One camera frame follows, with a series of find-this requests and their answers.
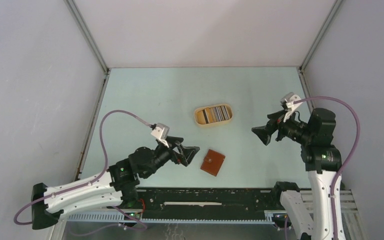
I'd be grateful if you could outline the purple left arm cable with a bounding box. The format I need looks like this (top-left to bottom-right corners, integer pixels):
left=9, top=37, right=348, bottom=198
left=13, top=110, right=156, bottom=231

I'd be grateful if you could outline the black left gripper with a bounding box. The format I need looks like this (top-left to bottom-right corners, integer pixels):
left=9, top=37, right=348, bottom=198
left=142, top=136, right=199, bottom=179

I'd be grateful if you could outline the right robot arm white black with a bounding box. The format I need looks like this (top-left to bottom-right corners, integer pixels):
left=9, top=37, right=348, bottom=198
left=251, top=108, right=346, bottom=240

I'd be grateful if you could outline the brown leather card holder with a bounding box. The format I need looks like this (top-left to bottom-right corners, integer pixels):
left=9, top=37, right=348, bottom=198
left=200, top=149, right=226, bottom=177

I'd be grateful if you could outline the white toothed cable duct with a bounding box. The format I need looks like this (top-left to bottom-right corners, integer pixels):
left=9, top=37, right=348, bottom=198
left=66, top=211, right=275, bottom=225

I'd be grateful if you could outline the aluminium frame rail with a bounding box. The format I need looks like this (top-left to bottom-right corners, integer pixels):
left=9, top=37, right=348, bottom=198
left=56, top=188, right=359, bottom=215

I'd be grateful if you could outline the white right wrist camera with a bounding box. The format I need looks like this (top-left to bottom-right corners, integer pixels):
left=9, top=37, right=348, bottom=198
left=280, top=92, right=302, bottom=123

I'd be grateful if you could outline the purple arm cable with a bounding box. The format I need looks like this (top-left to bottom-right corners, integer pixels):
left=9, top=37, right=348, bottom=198
left=13, top=110, right=156, bottom=231
left=297, top=96, right=361, bottom=240

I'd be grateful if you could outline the stack of credit cards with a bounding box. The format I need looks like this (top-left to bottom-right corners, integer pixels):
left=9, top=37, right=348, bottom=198
left=196, top=104, right=232, bottom=125

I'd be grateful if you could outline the beige oval card tray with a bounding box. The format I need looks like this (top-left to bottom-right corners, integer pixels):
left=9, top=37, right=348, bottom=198
left=193, top=103, right=234, bottom=128

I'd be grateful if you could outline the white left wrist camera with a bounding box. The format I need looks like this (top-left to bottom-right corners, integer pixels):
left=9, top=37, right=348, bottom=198
left=151, top=123, right=170, bottom=148

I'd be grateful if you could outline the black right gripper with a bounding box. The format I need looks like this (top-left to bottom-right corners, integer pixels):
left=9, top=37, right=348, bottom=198
left=251, top=108, right=313, bottom=145

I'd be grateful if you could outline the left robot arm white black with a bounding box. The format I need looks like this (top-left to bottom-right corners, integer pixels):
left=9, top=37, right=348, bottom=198
left=31, top=136, right=200, bottom=230

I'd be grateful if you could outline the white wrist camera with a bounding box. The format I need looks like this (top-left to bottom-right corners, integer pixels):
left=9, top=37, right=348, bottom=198
left=151, top=123, right=170, bottom=148
left=280, top=92, right=302, bottom=123

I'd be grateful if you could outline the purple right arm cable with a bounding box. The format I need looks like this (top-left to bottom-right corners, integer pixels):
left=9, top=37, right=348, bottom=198
left=297, top=96, right=361, bottom=240

